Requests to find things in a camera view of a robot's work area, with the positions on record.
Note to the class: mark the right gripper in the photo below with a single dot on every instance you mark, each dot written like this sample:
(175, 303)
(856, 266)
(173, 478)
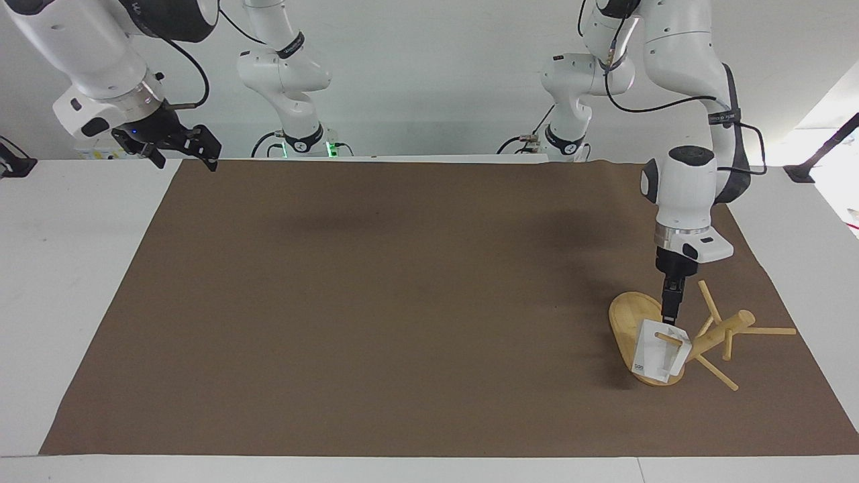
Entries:
(152, 125)

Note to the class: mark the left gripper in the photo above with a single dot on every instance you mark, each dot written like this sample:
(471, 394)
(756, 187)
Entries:
(675, 262)

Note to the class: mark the white cup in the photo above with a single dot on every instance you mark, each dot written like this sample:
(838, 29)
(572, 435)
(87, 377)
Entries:
(654, 354)

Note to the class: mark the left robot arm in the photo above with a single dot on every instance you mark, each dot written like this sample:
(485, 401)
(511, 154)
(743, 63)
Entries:
(684, 188)

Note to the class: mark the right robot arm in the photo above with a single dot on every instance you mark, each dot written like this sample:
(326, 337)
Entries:
(80, 47)

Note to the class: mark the wooden cup rack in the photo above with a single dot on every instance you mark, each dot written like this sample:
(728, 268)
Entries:
(634, 320)

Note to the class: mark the black stand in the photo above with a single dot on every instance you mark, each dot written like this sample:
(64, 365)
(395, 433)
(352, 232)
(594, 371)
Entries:
(15, 165)
(822, 149)

